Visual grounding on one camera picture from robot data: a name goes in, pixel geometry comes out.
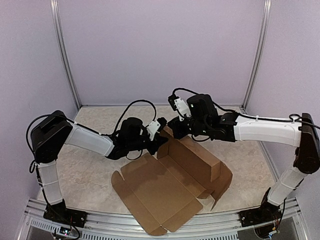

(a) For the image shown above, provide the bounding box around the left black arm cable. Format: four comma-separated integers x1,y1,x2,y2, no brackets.
26,99,157,173

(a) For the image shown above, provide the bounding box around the brown cardboard box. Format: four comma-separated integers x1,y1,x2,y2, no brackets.
111,126,233,236

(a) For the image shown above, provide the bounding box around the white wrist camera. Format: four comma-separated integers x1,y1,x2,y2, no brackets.
168,94,191,121
146,117,167,141

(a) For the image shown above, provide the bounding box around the left aluminium frame post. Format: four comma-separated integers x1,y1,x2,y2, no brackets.
50,0,82,110

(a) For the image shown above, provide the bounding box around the front aluminium frame rail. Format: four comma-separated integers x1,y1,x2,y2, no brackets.
16,198,310,240

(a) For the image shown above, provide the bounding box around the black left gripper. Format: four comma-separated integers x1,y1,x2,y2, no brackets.
127,128,169,156

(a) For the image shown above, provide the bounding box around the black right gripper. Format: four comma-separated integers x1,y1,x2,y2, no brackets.
167,115,210,139

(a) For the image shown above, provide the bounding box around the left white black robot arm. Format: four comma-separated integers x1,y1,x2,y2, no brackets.
26,110,168,223

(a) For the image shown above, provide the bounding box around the aluminium frame post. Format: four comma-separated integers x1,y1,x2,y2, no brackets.
50,0,82,110
241,0,272,111

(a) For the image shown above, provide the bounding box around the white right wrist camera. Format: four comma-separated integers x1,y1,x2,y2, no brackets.
168,94,191,121

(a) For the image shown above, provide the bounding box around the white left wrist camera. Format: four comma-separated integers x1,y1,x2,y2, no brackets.
146,117,167,141

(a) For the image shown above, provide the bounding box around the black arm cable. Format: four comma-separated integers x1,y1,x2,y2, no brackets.
26,99,157,173
171,87,320,131

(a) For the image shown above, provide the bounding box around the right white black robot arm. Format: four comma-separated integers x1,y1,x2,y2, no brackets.
168,93,320,222

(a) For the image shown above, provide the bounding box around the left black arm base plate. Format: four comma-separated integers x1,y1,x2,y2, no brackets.
43,201,88,228

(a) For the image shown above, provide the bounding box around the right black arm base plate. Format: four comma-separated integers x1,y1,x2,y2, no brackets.
238,188,282,227

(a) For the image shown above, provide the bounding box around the right aluminium frame post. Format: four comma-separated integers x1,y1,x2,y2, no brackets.
241,0,272,111

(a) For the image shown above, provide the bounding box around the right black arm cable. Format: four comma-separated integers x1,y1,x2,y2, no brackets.
171,87,320,131

